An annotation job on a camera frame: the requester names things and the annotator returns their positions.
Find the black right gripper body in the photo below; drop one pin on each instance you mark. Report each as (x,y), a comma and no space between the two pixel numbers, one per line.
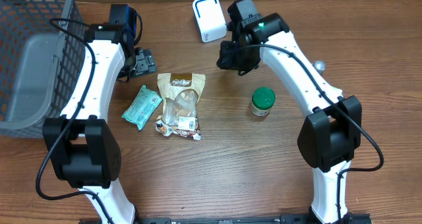
(235,59)

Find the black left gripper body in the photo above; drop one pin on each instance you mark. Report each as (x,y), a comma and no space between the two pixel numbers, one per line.
(144,63)

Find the green flushable wipes pack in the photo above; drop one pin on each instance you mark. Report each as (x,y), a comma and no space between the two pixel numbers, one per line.
(142,107)

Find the brown mixed nuts bag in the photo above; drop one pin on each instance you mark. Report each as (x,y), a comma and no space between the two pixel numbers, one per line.
(181,94)

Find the green lidded jar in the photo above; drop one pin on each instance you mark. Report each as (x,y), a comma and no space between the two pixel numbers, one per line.
(262,101)

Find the yellow oil bottle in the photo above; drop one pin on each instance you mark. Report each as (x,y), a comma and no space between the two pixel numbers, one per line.
(319,66)

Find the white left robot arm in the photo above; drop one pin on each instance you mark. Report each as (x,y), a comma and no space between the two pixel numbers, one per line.
(81,147)

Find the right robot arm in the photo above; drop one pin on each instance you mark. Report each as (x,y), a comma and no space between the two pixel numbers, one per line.
(331,129)

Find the white barcode scanner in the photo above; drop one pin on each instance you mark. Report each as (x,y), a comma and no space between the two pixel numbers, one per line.
(210,19)

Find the dark grey plastic basket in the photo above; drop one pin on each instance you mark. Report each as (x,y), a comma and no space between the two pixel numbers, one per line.
(39,64)

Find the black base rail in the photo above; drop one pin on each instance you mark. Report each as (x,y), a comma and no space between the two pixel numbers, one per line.
(283,219)

